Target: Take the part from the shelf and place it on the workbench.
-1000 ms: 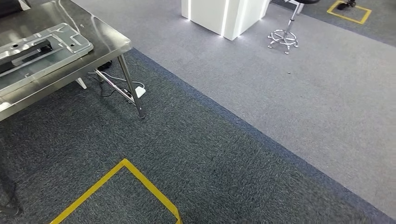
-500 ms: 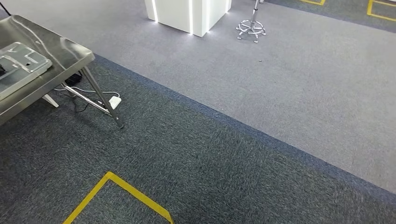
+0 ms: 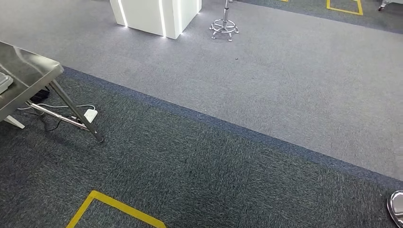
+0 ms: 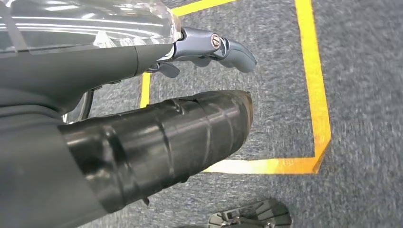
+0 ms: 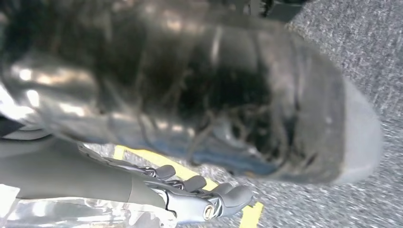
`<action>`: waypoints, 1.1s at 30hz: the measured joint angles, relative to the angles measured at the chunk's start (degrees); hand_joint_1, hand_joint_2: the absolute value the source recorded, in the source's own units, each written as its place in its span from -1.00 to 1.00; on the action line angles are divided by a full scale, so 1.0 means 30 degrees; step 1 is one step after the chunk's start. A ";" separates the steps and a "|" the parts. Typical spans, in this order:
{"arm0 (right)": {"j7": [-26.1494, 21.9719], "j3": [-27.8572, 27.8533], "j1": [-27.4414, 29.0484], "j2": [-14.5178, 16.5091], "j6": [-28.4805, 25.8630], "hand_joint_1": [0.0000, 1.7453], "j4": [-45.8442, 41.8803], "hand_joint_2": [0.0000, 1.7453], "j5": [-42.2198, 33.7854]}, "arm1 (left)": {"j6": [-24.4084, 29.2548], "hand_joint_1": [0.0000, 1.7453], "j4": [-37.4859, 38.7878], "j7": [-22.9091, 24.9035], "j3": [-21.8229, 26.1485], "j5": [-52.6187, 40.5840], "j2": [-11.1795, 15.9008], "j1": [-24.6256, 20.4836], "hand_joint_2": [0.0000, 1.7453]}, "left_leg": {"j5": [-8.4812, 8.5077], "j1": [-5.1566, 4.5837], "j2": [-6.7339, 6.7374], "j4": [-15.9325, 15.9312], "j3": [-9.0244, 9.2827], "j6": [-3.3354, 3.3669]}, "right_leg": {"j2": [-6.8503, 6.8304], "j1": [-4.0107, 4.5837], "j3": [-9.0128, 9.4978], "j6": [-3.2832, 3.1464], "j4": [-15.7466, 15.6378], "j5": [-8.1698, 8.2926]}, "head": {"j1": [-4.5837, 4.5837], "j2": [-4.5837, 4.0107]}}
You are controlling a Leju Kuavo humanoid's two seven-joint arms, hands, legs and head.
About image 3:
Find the stainless steel workbench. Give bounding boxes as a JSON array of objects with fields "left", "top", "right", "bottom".
[{"left": 0, "top": 41, "right": 105, "bottom": 144}]

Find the chrome stool base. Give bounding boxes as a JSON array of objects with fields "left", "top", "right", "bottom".
[{"left": 209, "top": 0, "right": 239, "bottom": 42}]

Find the white power strip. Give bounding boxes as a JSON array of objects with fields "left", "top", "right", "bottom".
[{"left": 70, "top": 108, "right": 98, "bottom": 124}]

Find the white counter block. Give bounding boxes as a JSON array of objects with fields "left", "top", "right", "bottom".
[{"left": 109, "top": 0, "right": 203, "bottom": 40}]

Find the black power adapter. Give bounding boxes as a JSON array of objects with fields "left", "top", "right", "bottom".
[{"left": 29, "top": 89, "right": 50, "bottom": 103}]

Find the stamped grey sheet metal panel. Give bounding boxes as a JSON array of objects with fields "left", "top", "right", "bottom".
[{"left": 0, "top": 72, "right": 14, "bottom": 95}]

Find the chrome round base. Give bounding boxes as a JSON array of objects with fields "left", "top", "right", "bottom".
[{"left": 386, "top": 190, "right": 403, "bottom": 228}]

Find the white power cable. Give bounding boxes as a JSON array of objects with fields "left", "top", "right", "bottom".
[{"left": 17, "top": 103, "right": 96, "bottom": 111}]

